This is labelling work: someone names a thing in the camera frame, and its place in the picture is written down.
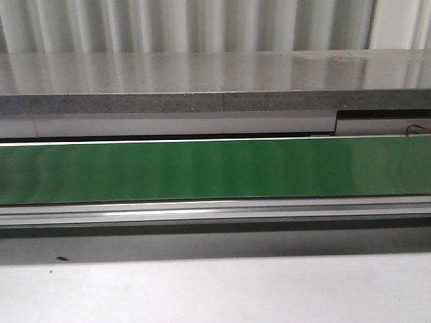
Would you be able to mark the grey stone counter slab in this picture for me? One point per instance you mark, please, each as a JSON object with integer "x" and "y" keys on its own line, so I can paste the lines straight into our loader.
{"x": 171, "y": 83}

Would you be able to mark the green conveyor belt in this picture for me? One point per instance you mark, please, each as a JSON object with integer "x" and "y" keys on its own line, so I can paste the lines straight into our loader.
{"x": 47, "y": 173}

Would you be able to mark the white corrugated curtain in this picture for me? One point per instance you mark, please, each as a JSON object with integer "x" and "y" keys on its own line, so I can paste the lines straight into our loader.
{"x": 212, "y": 26}

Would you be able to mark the white conveyor back rail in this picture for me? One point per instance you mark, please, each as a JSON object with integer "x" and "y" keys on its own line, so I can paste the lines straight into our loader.
{"x": 214, "y": 124}

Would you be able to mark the aluminium conveyor front rail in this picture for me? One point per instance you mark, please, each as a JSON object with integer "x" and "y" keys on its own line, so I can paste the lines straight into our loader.
{"x": 215, "y": 211}

